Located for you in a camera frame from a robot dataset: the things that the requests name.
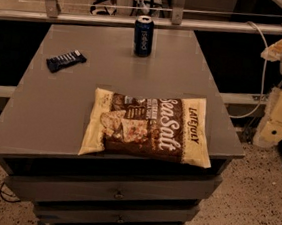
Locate brown Sea Salt chip bag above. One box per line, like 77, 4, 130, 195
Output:
80, 88, 211, 169

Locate blue Pepsi can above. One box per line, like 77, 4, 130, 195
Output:
133, 15, 154, 57

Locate dark blue snack bar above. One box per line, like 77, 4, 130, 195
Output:
46, 50, 86, 73

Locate grey drawer cabinet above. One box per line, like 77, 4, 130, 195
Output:
0, 9, 258, 225

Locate middle grey drawer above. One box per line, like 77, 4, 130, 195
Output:
33, 200, 199, 224

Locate top grey drawer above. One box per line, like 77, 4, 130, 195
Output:
5, 175, 222, 202

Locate metal guard railing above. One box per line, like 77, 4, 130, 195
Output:
0, 0, 282, 35

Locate white cable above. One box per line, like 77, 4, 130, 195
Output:
228, 19, 275, 122

